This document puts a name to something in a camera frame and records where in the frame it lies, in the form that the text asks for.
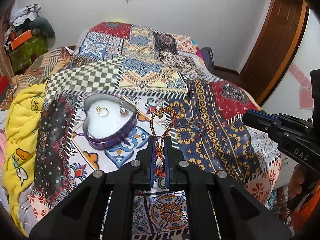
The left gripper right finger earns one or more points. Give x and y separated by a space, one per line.
174 178

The green patterned box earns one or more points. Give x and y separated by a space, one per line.
24 55

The striped brown quilt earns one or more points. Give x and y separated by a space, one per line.
42 68

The brown wooden door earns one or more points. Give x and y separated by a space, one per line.
275 47

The orange box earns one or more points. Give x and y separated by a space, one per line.
21 39

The dark grey bag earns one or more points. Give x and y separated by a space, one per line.
207 56

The colourful patchwork bedspread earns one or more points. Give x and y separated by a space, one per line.
89 194

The yellow cartoon blanket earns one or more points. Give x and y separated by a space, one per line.
21 132

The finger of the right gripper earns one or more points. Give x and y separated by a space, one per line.
262 116
265 127

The tangled thin jewelry pile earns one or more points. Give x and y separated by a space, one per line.
202 130

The grey white clothes pile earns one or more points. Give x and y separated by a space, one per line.
24 16

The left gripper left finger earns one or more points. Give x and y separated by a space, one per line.
144 165

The silver earring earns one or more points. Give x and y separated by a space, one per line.
123 110

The purple heart-shaped jewelry tin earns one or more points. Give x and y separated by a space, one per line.
104 126

